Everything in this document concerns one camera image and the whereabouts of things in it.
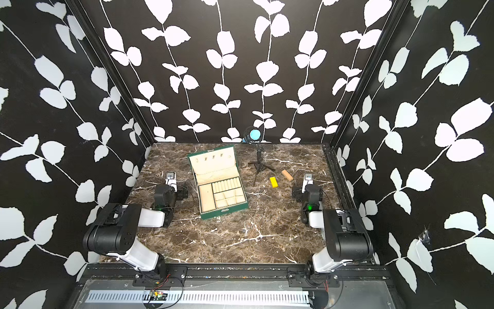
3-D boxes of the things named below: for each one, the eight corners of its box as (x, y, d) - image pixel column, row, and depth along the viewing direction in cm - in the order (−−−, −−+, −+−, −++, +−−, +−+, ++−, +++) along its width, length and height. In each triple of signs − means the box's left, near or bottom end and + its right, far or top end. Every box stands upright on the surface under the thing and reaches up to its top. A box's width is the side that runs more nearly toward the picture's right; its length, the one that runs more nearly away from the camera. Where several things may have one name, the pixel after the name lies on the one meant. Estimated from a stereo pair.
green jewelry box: (203, 221, 91) (194, 204, 77) (196, 175, 108) (187, 154, 94) (248, 207, 95) (248, 189, 81) (235, 166, 112) (232, 144, 98)
